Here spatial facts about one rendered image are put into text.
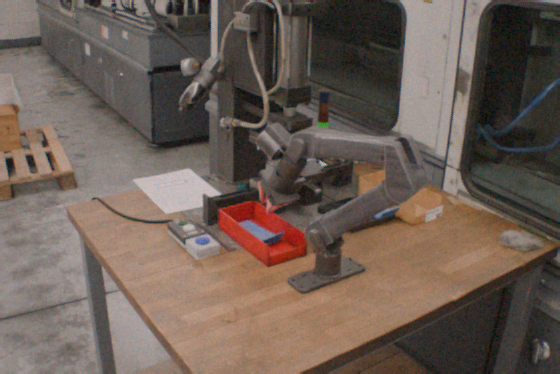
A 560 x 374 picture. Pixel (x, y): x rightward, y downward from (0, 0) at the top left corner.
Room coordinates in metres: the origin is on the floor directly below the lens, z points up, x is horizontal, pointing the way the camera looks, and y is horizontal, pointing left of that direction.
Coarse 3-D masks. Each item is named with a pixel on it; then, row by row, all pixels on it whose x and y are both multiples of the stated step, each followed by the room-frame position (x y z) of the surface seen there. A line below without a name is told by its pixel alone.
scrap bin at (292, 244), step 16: (224, 208) 1.48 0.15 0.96; (240, 208) 1.51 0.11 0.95; (256, 208) 1.52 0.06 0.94; (224, 224) 1.44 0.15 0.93; (240, 224) 1.38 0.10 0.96; (256, 224) 1.50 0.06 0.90; (272, 224) 1.46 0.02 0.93; (288, 224) 1.40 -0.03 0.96; (240, 240) 1.37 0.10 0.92; (256, 240) 1.31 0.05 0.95; (288, 240) 1.39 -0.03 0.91; (304, 240) 1.34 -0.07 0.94; (256, 256) 1.31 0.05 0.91; (272, 256) 1.27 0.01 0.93; (288, 256) 1.30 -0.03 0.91
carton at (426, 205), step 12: (360, 180) 1.72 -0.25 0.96; (372, 180) 1.75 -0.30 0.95; (360, 192) 1.71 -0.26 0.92; (420, 192) 1.66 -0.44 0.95; (432, 192) 1.62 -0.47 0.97; (408, 204) 1.54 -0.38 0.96; (420, 204) 1.65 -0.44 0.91; (432, 204) 1.61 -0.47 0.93; (396, 216) 1.58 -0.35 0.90; (408, 216) 1.54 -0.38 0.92; (420, 216) 1.53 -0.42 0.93; (432, 216) 1.57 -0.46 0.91
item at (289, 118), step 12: (252, 108) 1.74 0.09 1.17; (264, 108) 1.75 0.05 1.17; (276, 108) 1.72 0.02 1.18; (288, 108) 1.64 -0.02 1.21; (276, 120) 1.64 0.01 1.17; (288, 120) 1.59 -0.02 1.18; (300, 120) 1.60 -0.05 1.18; (312, 120) 1.63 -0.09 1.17; (252, 132) 1.62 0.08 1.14; (288, 132) 1.61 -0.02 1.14
